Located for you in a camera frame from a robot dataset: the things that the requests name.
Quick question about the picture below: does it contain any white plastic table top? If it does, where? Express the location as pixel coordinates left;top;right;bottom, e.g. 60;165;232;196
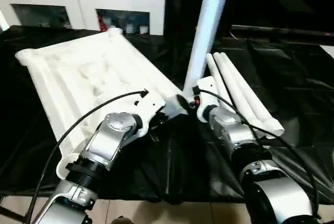
15;27;188;180

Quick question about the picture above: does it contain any black mat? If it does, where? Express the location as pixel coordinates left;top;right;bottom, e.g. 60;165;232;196
0;24;334;205

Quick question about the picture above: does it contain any long dark bar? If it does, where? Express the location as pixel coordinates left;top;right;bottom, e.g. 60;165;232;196
231;25;334;38

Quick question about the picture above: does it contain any white flat sheet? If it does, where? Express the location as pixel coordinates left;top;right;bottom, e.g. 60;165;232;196
319;45;334;59

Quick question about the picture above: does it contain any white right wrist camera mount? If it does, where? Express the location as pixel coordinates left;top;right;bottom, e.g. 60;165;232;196
195;76;219;123

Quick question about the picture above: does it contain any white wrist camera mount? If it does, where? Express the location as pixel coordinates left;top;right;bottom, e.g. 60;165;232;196
195;76;219;123
133;92;166;138

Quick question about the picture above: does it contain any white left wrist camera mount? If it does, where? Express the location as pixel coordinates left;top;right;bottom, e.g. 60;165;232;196
133;92;166;138

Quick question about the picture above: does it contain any black folding stand frame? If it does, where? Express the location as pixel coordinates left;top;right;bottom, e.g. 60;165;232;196
0;195;27;223

